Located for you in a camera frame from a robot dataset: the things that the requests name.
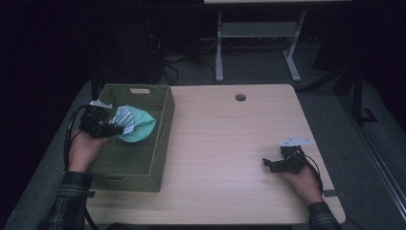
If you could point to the green woven basket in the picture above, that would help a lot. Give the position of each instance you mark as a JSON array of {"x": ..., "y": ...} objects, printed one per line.
[{"x": 127, "y": 159}]

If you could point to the person's right hand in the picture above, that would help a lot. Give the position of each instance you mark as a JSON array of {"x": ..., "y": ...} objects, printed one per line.
[{"x": 306, "y": 187}]

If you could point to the white metal desk frame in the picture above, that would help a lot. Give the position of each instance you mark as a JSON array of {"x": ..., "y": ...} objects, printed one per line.
[{"x": 255, "y": 29}]

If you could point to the blue striped white cloth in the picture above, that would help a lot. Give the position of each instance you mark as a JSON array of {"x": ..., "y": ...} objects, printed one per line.
[{"x": 125, "y": 119}]

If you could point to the person's left hand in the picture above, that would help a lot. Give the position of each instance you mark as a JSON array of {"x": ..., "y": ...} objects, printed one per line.
[{"x": 83, "y": 151}]

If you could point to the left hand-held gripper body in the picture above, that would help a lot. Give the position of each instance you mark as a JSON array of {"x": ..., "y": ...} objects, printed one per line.
[{"x": 94, "y": 123}]

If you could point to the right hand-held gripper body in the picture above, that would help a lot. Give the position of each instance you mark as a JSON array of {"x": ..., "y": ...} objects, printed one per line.
[{"x": 292, "y": 161}]

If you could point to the black metal stand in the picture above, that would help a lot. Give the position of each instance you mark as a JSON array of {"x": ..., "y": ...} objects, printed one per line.
[{"x": 358, "y": 96}]

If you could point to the mint green pet shirt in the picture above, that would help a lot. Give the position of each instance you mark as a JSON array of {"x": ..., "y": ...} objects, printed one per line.
[{"x": 143, "y": 126}]

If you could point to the grey tape strip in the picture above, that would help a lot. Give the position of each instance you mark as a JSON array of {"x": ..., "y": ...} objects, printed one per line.
[
  {"x": 91, "y": 194},
  {"x": 332, "y": 193}
]

